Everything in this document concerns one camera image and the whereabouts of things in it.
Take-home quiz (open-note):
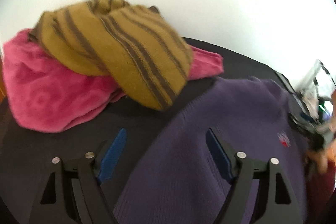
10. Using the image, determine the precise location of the purple knit sweater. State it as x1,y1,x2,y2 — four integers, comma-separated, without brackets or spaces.
114,79,307,223

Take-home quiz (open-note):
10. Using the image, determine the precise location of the person's right hand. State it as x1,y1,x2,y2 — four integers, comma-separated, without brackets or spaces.
306,148,334,174

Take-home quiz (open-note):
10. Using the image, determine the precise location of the clear plastic storage bag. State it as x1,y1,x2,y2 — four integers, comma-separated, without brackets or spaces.
296,60,335,123

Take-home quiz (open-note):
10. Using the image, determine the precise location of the pink fleece garment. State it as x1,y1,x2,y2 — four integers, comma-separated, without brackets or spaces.
2,29,223,133

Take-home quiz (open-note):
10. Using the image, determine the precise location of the mustard brown striped garment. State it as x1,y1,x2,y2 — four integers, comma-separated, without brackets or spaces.
29,0,193,110

